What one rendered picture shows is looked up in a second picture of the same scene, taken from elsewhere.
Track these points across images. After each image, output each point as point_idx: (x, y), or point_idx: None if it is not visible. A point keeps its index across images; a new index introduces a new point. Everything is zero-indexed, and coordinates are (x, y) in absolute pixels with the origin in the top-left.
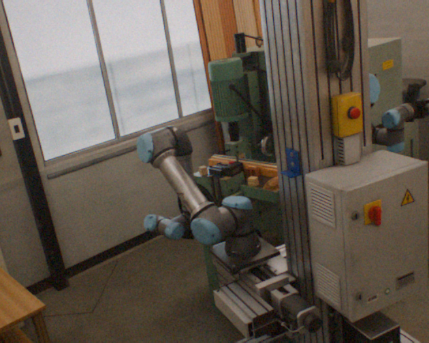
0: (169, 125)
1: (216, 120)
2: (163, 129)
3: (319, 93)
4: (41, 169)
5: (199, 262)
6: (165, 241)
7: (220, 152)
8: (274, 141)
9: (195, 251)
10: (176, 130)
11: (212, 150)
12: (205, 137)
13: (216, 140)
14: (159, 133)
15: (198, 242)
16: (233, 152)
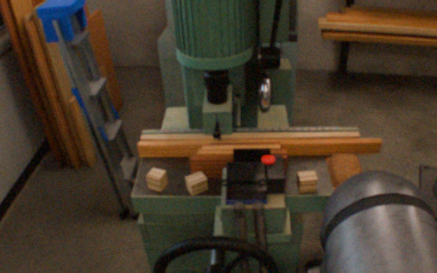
0: (392, 182)
1: (197, 67)
2: (417, 220)
3: None
4: None
5: (81, 271)
6: (3, 250)
7: (32, 94)
8: (271, 83)
9: (60, 253)
10: (424, 195)
11: (14, 93)
12: (3, 77)
13: (15, 77)
14: None
15: (53, 235)
16: (226, 128)
